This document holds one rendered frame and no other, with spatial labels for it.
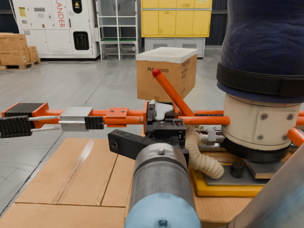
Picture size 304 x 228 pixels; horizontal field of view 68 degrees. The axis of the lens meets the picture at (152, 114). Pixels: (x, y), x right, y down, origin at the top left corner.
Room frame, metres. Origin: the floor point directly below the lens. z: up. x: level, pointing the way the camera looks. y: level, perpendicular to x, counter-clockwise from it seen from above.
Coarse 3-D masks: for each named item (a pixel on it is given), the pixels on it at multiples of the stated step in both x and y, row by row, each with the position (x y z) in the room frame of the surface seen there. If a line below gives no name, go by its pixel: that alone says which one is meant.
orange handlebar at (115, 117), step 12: (120, 108) 0.56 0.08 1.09; (36, 120) 0.51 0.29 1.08; (48, 120) 0.51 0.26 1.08; (108, 120) 0.50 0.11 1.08; (120, 120) 0.50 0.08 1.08; (132, 120) 0.50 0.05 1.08; (192, 120) 0.50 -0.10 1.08; (204, 120) 0.50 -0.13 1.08; (216, 120) 0.50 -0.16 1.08; (228, 120) 0.50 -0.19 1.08; (300, 120) 0.50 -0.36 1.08; (288, 132) 0.44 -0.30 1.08; (300, 132) 0.43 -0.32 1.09; (300, 144) 0.39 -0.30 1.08
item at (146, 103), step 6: (162, 102) 0.57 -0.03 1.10; (168, 102) 0.57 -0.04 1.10; (144, 108) 0.52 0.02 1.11; (174, 108) 0.52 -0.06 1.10; (144, 114) 0.49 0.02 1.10; (156, 114) 0.51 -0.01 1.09; (168, 114) 0.51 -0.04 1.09; (174, 114) 0.51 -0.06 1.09; (144, 120) 0.49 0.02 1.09; (162, 120) 0.48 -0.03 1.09; (144, 126) 0.49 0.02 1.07; (144, 132) 0.49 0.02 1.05
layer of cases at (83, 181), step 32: (64, 160) 1.10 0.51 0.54; (96, 160) 1.10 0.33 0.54; (128, 160) 1.10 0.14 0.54; (32, 192) 0.84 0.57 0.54; (64, 192) 0.84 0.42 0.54; (96, 192) 0.84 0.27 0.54; (0, 224) 0.66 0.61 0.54; (32, 224) 0.66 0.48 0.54; (64, 224) 0.66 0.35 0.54; (96, 224) 0.66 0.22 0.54
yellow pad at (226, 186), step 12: (192, 168) 0.46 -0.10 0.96; (228, 168) 0.46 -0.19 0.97; (240, 168) 0.42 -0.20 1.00; (204, 180) 0.42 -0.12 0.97; (216, 180) 0.41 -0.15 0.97; (228, 180) 0.41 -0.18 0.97; (240, 180) 0.41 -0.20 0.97; (252, 180) 0.41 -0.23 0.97; (264, 180) 0.41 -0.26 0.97; (204, 192) 0.38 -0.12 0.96; (216, 192) 0.38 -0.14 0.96; (228, 192) 0.38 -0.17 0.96; (240, 192) 0.38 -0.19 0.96; (252, 192) 0.38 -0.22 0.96
